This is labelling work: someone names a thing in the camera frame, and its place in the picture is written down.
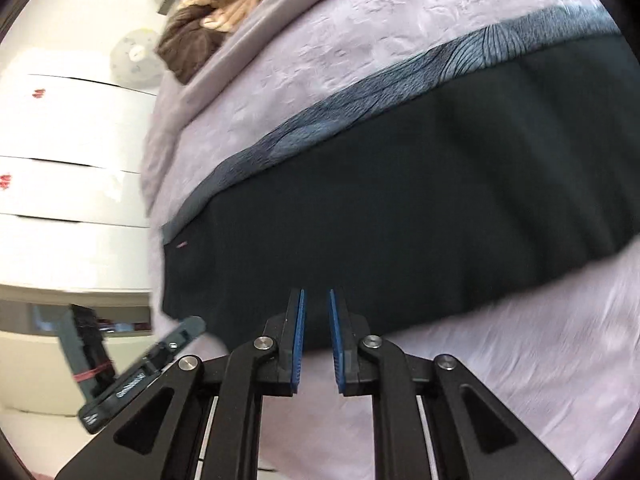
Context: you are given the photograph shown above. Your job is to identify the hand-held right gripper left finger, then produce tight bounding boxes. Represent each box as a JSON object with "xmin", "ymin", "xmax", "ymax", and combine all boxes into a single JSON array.
[{"xmin": 55, "ymin": 287, "xmax": 307, "ymax": 480}]

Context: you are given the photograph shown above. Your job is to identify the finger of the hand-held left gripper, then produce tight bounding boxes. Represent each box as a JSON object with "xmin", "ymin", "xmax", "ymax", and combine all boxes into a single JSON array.
[{"xmin": 150, "ymin": 315, "xmax": 207, "ymax": 361}]

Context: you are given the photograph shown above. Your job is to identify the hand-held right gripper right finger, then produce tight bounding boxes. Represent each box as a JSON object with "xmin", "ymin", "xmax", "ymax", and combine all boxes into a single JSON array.
[{"xmin": 327, "ymin": 288, "xmax": 571, "ymax": 480}]

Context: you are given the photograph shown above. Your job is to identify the black pants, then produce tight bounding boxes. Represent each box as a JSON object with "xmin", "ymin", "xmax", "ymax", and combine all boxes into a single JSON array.
[{"xmin": 160, "ymin": 7, "xmax": 626, "ymax": 356}]

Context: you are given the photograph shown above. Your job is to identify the cream bedside table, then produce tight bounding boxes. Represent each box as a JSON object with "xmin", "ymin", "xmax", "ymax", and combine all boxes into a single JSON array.
[{"xmin": 0, "ymin": 285, "xmax": 153, "ymax": 416}]

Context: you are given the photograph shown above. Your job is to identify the white wardrobe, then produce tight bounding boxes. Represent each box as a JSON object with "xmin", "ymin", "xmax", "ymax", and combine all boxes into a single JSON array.
[{"xmin": 0, "ymin": 47, "xmax": 161, "ymax": 291}]

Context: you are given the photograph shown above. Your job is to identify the brown striped plush blanket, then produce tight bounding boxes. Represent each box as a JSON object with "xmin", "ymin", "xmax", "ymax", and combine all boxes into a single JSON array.
[{"xmin": 156, "ymin": 0, "xmax": 301, "ymax": 86}]

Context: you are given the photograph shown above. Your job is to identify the grey blanket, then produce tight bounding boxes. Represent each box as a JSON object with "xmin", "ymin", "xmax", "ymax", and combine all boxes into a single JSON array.
[{"xmin": 150, "ymin": 0, "xmax": 366, "ymax": 126}]

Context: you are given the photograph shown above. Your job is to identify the bed with lilac cover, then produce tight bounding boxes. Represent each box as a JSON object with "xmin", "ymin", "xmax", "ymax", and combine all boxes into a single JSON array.
[{"xmin": 140, "ymin": 0, "xmax": 640, "ymax": 480}]

